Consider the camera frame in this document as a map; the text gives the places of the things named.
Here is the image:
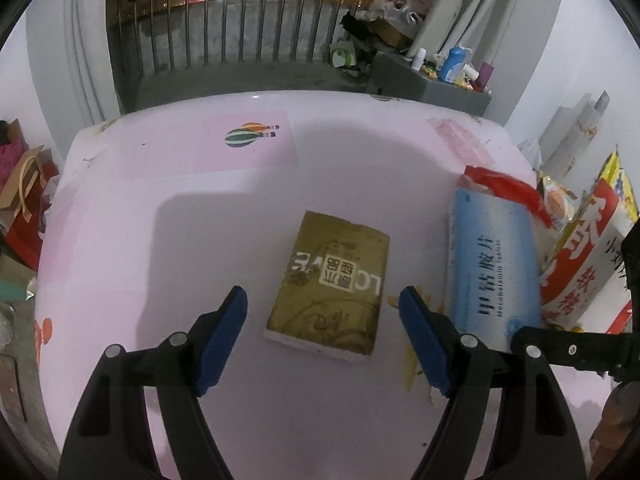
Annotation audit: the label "beige crumpled plastic bag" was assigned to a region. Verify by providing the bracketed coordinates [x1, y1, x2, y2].
[370, 0, 435, 25]

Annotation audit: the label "brown paper bag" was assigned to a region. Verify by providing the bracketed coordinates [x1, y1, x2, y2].
[0, 145, 46, 213]

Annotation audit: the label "orange yellow snack packet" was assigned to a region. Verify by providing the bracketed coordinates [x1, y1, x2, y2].
[537, 170, 581, 233]

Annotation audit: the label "grey curtain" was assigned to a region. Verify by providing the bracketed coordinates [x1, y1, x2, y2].
[410, 0, 541, 61]
[25, 0, 123, 128]

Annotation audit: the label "metal balcony railing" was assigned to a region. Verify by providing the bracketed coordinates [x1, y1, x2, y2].
[107, 0, 406, 78]

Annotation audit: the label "blue and white medicine box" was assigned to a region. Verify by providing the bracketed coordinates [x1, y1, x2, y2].
[446, 187, 543, 341]

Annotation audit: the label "cardboard box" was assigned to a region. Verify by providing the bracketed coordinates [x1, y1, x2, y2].
[372, 15, 417, 49]

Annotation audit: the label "red plastic bag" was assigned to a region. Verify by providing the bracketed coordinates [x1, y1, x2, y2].
[462, 165, 548, 221]

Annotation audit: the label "red and white gift bag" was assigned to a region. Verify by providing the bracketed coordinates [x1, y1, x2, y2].
[542, 147, 640, 336]

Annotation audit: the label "person's right forearm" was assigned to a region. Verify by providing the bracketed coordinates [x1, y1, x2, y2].
[592, 385, 640, 466]

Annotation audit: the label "red paper bag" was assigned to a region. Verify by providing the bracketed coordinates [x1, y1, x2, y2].
[5, 160, 60, 272]

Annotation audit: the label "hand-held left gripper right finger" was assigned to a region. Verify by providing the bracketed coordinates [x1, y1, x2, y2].
[398, 285, 587, 480]

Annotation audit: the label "blue detergent bottle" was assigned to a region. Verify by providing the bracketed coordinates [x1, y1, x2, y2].
[440, 46, 473, 84]

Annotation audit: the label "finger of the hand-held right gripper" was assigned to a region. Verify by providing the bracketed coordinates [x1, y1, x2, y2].
[510, 326, 640, 387]

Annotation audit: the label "green and white bag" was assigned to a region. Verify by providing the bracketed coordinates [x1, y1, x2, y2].
[329, 40, 359, 70]

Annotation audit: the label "large floral wallpaper roll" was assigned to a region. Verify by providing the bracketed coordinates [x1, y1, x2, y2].
[542, 105, 598, 177]

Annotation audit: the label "gold box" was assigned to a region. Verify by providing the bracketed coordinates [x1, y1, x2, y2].
[263, 210, 391, 363]

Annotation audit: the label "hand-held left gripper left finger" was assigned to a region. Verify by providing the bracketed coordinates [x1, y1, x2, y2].
[57, 285, 249, 480]

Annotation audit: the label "grey cabinet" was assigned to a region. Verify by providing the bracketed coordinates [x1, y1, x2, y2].
[369, 51, 493, 121]

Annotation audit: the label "thin wallpaper roll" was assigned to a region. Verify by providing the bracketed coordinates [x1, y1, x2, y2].
[585, 91, 613, 128]

